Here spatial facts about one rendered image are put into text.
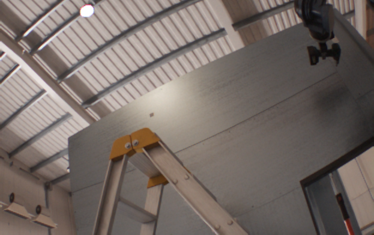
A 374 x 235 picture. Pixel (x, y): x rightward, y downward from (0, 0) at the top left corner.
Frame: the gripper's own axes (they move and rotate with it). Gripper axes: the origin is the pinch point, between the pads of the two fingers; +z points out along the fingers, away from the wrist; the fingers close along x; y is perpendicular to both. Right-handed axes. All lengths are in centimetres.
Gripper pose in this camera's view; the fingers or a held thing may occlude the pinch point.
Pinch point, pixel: (322, 53)
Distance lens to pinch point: 175.0
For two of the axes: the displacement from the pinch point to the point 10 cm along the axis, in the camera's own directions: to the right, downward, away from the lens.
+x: -0.8, 8.6, -5.0
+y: -9.0, 1.6, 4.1
